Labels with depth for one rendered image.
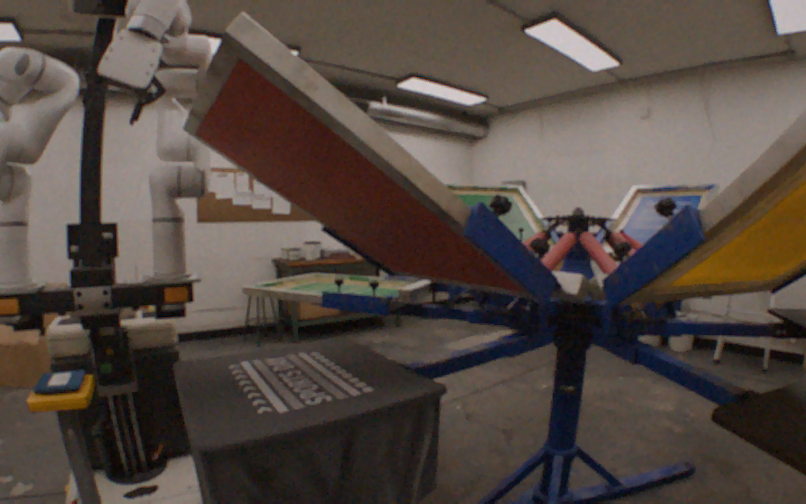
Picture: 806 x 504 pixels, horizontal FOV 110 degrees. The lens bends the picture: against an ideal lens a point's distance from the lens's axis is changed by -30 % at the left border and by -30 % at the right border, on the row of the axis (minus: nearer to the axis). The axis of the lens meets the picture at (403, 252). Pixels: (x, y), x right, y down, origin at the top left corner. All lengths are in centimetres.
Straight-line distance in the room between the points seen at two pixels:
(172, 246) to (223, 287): 357
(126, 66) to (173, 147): 43
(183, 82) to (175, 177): 27
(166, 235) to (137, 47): 53
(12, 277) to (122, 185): 350
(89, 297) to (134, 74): 61
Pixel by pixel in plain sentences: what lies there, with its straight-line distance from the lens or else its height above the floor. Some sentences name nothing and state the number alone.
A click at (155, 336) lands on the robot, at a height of 84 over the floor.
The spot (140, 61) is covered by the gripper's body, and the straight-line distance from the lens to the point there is 82.
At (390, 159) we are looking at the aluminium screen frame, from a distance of 60.
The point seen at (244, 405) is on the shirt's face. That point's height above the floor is 95.
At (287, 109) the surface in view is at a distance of 63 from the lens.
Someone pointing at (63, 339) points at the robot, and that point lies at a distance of 177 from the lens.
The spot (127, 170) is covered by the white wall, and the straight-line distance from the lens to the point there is 463.
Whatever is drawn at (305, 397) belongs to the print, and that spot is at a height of 95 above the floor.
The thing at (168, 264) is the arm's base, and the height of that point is 118.
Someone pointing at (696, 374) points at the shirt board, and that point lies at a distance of 112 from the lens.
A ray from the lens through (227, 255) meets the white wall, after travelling 468.
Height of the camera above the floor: 128
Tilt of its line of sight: 4 degrees down
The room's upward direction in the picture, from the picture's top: straight up
